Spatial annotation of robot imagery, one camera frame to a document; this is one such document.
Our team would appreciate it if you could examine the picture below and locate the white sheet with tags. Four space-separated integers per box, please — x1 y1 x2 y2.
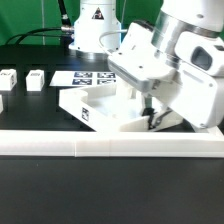
50 71 116 87

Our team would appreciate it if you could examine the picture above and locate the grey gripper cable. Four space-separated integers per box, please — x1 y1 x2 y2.
98 28 130 56

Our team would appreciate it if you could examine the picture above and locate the white part at left edge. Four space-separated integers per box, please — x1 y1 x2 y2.
0 94 4 114

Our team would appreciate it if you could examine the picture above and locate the white L-shaped obstacle fence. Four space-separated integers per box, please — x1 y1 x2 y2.
0 129 224 158

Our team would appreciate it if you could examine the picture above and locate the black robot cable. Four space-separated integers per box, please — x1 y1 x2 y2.
4 0 76 46

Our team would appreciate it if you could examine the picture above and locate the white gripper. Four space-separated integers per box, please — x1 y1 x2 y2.
108 21 224 130

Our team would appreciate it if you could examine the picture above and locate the white square table top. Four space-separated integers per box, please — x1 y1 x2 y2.
59 83 183 133

